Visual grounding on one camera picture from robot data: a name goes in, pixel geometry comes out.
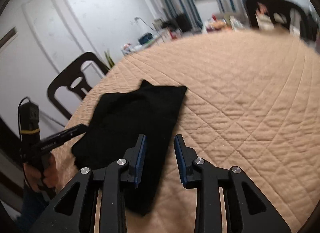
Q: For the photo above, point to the black bag by curtain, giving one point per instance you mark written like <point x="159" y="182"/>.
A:
<point x="180" y="22"/>

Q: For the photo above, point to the blue bag on desk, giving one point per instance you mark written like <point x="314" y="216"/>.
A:
<point x="144" y="39"/>

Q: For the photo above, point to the black chair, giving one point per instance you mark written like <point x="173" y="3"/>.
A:
<point x="279" y="12"/>
<point x="74" y="80"/>

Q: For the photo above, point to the black chair right side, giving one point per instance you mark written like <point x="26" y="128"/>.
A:
<point x="279" y="12"/>

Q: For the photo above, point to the black pants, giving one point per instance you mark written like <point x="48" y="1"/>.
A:
<point x="117" y="122"/>

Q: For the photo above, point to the black chair left side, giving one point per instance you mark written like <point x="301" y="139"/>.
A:
<point x="74" y="80"/>

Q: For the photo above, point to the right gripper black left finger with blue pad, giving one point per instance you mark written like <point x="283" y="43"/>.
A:
<point x="74" y="207"/>

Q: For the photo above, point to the wall air vent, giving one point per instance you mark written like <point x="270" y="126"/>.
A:
<point x="7" y="37"/>

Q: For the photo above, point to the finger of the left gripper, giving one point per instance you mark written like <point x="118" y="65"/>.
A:
<point x="57" y="140"/>

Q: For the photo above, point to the green potted plant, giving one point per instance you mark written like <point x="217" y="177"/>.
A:
<point x="110" y="61"/>

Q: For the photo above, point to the beige quilted bed cover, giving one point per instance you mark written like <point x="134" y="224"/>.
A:
<point x="252" y="101"/>

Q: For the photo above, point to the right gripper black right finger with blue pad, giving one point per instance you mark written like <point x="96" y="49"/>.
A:
<point x="247" y="208"/>

